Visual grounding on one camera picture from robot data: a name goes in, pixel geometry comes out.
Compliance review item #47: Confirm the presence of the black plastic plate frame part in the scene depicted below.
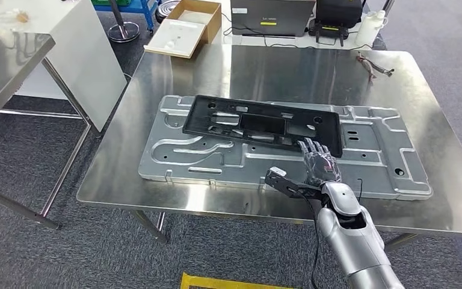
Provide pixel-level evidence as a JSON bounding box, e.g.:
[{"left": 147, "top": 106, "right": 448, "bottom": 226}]
[{"left": 182, "top": 94, "right": 343, "bottom": 159}]

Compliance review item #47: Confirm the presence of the stamped grey metal panel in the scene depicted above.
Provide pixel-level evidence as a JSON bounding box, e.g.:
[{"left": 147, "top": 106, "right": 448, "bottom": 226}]
[{"left": 138, "top": 94, "right": 434, "bottom": 202}]

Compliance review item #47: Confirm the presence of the thick black camera cable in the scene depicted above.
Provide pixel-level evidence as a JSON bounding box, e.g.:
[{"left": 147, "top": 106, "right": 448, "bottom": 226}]
[{"left": 297, "top": 190, "right": 322, "bottom": 289}]

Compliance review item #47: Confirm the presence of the blue metal trolley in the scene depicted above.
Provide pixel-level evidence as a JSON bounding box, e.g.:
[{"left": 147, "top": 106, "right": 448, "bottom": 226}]
[{"left": 91, "top": 0, "right": 162, "bottom": 33}]

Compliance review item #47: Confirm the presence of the white plastic bottle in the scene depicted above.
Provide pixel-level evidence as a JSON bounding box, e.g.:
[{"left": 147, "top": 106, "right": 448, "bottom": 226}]
[{"left": 354, "top": 10, "right": 387, "bottom": 48}]

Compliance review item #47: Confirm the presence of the black camera bracket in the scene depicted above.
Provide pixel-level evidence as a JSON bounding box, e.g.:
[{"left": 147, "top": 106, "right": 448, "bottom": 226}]
[{"left": 263, "top": 172, "right": 324, "bottom": 200}]

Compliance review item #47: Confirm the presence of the dark grey laptop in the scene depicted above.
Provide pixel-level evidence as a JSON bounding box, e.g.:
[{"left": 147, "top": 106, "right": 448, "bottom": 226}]
[{"left": 230, "top": 0, "right": 316, "bottom": 38}]

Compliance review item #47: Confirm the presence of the chrome stanchion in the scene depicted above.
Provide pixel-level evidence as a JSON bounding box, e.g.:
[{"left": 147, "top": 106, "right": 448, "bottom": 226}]
[{"left": 107, "top": 0, "right": 141, "bottom": 43}]

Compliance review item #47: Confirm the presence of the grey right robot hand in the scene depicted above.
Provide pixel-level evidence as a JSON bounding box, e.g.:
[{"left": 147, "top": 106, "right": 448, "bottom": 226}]
[{"left": 297, "top": 137, "right": 342, "bottom": 188}]

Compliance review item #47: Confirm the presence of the stainless steel workbench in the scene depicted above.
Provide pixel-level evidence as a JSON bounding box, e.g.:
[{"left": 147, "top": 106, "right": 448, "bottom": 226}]
[{"left": 76, "top": 43, "right": 462, "bottom": 245}]

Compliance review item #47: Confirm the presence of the small wire harness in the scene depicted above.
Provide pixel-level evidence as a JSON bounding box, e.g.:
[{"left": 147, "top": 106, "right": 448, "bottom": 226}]
[{"left": 355, "top": 52, "right": 395, "bottom": 82}]

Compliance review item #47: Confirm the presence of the stainless steel table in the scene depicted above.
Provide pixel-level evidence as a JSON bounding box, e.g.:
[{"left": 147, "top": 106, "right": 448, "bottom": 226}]
[{"left": 0, "top": 31, "right": 92, "bottom": 231}]

